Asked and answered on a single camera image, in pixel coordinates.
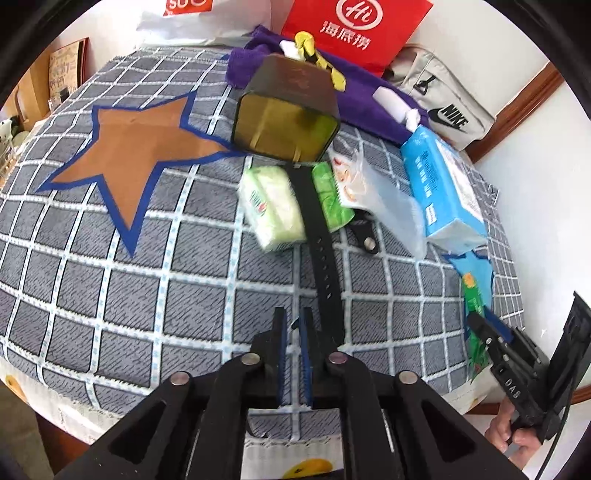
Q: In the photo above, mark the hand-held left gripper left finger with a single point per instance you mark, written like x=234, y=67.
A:
x=282, y=369

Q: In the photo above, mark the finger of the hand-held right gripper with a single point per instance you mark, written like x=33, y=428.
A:
x=498, y=325
x=482, y=332

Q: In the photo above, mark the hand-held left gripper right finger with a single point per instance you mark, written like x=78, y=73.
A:
x=305, y=369

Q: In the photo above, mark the green plastic packet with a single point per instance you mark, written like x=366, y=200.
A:
x=473, y=300

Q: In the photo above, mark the pale green tissue pack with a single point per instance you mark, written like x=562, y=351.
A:
x=272, y=207

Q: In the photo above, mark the yellow mesh bag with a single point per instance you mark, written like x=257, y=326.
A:
x=307, y=46

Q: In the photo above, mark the person's right hand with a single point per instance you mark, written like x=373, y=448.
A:
x=512, y=438

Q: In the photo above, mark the white printed bed sheet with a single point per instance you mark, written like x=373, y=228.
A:
x=295, y=457

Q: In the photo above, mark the blue tissue pack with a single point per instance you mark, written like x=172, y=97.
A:
x=443, y=189

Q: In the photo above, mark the grey checked cloth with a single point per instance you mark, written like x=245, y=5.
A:
x=138, y=300

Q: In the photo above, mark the bright green tissue pack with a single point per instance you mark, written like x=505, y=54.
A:
x=330, y=198

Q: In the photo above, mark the clear packet with orange print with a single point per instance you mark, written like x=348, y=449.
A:
x=374, y=189

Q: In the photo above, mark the grey waist bag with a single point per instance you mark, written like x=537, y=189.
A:
x=429, y=87

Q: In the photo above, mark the dark square tea tin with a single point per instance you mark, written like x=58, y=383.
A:
x=286, y=115

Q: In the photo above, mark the purple towel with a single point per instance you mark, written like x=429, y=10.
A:
x=364, y=83

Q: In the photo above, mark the red paper bag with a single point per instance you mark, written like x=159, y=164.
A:
x=360, y=27

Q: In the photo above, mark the white plastic shopping bag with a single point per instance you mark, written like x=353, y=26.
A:
x=221, y=23

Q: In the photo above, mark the wooden nightstand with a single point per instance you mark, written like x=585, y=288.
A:
x=32, y=92

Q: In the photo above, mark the brown wooden door frame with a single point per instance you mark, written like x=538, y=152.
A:
x=521, y=110

